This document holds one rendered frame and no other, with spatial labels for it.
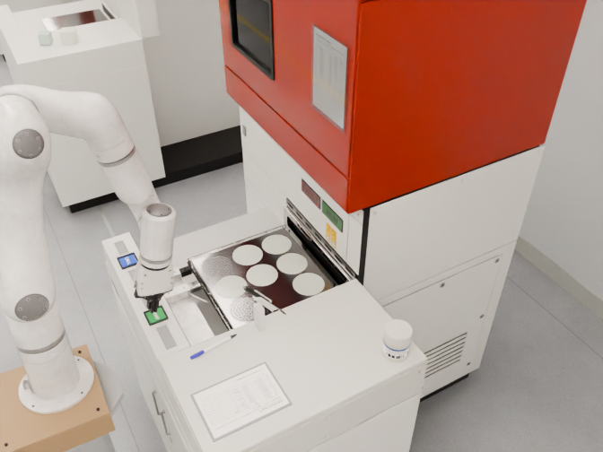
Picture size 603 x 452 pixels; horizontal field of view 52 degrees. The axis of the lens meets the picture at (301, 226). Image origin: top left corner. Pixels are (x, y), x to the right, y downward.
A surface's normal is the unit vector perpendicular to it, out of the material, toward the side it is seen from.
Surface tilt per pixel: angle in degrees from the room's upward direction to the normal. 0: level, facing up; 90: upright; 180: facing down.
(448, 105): 90
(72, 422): 4
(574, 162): 90
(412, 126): 90
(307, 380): 0
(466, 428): 0
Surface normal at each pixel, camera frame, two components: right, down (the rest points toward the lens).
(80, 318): 0.00, -0.77
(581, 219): -0.87, 0.31
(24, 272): 0.53, 0.04
